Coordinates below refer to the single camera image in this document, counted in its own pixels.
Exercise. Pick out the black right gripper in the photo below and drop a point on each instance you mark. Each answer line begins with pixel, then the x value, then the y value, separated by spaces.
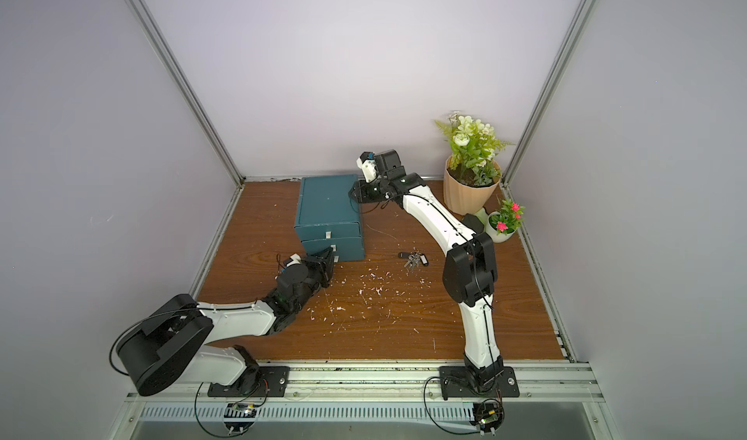
pixel 364 190

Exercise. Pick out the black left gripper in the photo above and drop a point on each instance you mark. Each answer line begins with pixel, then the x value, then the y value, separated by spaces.
pixel 319 265

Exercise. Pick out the teal drawer cabinet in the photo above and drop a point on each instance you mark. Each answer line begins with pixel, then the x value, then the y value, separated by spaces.
pixel 328 217

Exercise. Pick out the bunch of keys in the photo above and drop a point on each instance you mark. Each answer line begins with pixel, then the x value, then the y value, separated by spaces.
pixel 414 259

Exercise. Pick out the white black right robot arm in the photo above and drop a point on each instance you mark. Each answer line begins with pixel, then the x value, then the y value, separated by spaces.
pixel 470 270

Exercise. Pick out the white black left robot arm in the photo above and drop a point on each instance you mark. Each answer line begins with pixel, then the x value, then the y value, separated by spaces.
pixel 176 344

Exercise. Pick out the large peach pot plant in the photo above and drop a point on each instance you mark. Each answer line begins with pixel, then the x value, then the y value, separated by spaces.
pixel 471 172

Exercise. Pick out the black gardening glove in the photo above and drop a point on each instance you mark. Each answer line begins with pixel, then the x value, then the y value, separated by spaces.
pixel 474 223

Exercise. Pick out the small white pot pink flowers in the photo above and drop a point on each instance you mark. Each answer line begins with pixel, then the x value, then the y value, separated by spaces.
pixel 502 224

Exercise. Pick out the left small circuit board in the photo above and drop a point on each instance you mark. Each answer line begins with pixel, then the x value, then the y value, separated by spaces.
pixel 239 417

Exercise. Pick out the small circuit board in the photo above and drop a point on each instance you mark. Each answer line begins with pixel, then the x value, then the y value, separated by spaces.
pixel 239 417
pixel 488 416

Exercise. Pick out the right small circuit board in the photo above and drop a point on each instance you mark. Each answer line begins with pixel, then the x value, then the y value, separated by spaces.
pixel 488 416

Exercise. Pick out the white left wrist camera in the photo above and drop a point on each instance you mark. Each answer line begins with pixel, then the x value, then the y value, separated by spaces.
pixel 292 260

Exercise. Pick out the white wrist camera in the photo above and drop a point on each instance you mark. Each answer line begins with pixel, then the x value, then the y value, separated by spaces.
pixel 368 166
pixel 292 260

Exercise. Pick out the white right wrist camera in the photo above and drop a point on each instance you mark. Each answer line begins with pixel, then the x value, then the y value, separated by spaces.
pixel 368 166

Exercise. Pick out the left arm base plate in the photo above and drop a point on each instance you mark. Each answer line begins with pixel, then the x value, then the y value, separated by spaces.
pixel 261 381

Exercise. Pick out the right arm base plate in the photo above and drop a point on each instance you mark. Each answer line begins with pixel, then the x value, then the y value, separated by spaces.
pixel 462 382

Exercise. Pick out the aluminium front rail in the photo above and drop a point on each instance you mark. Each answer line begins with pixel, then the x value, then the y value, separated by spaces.
pixel 416 380

